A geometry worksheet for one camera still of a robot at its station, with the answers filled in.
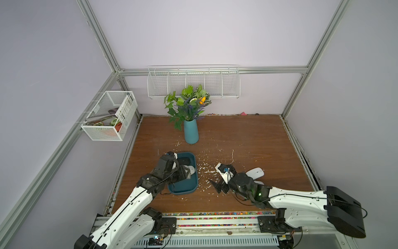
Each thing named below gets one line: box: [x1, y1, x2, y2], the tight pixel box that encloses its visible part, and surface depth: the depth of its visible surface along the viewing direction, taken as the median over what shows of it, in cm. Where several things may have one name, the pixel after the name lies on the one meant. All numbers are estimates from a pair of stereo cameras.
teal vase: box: [183, 118, 199, 145], surface depth 99 cm
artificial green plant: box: [163, 84, 212, 131], surface depth 84 cm
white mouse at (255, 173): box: [245, 167, 265, 185], surface depth 91 cm
